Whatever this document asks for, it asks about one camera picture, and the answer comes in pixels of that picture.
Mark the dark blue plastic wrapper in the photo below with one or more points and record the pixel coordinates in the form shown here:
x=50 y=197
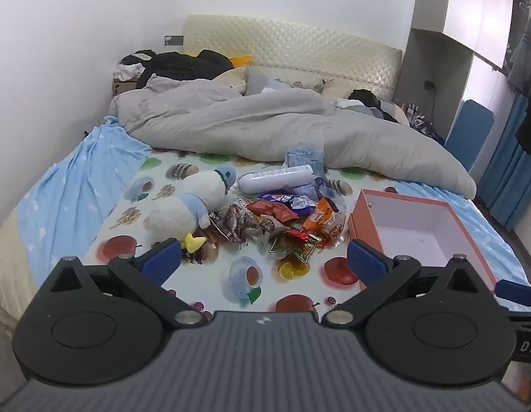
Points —
x=325 y=188

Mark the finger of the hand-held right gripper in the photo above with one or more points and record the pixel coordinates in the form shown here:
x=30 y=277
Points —
x=520 y=294

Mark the grey hanging jacket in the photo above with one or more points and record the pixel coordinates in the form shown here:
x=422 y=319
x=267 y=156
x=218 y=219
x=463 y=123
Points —
x=525 y=55

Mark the beige pillow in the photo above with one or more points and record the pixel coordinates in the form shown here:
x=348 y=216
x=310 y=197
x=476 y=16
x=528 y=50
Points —
x=338 y=88

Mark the white tube package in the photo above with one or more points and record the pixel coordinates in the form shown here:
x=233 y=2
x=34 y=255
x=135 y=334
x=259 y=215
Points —
x=274 y=178

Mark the black cloth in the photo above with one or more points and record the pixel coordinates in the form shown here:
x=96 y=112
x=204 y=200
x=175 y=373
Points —
x=368 y=98

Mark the orange cardboard box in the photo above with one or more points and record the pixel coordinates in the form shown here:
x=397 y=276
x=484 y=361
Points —
x=419 y=227

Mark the grey wardrobe cabinet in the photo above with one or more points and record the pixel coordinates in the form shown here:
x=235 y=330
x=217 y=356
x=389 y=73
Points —
x=462 y=0

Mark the fruit printed sheet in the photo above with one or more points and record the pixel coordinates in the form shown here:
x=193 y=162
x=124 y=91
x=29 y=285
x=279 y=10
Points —
x=214 y=274

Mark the black wall plug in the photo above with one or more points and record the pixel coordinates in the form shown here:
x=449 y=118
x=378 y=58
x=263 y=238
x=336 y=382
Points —
x=429 y=84

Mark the black hanging garment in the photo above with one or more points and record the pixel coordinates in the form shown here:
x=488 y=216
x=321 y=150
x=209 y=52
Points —
x=530 y=124

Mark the black clothes heap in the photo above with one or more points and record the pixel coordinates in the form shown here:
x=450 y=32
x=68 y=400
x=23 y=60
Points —
x=179 y=66

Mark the brown cardboard box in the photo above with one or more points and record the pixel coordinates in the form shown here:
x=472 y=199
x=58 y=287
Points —
x=123 y=87

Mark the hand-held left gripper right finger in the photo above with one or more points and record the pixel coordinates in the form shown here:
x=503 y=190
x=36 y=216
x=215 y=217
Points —
x=368 y=264

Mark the blue curtain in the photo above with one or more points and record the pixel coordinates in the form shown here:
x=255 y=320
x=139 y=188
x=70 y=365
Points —
x=505 y=171

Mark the white plush duck toy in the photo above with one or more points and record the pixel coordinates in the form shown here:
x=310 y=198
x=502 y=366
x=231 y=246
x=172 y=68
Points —
x=184 y=210

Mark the yellow cloth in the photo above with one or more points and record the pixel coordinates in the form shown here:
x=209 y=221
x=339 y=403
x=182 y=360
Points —
x=241 y=61

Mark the white and black clothes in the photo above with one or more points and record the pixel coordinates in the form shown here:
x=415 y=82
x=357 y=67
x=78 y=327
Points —
x=130 y=68

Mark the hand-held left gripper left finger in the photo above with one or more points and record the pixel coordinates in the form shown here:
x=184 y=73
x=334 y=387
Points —
x=160 y=261

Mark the light blue bed sheet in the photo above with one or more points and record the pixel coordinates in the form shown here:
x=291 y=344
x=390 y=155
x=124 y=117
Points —
x=76 y=189

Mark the dark wall socket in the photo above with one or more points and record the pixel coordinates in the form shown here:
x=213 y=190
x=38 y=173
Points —
x=174 y=40

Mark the blue padded board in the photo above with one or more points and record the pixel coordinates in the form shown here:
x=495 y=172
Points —
x=467 y=133

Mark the cream quilted headboard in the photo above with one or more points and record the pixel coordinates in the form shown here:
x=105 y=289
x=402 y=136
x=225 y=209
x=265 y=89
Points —
x=291 y=43

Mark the grey duvet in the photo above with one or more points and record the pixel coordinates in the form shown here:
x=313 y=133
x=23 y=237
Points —
x=248 y=124

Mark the pale blue plastic bag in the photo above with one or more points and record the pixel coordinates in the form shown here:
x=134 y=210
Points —
x=304 y=154

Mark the cream quilted mattress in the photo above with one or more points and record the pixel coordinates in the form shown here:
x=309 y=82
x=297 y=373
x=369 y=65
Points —
x=8 y=266

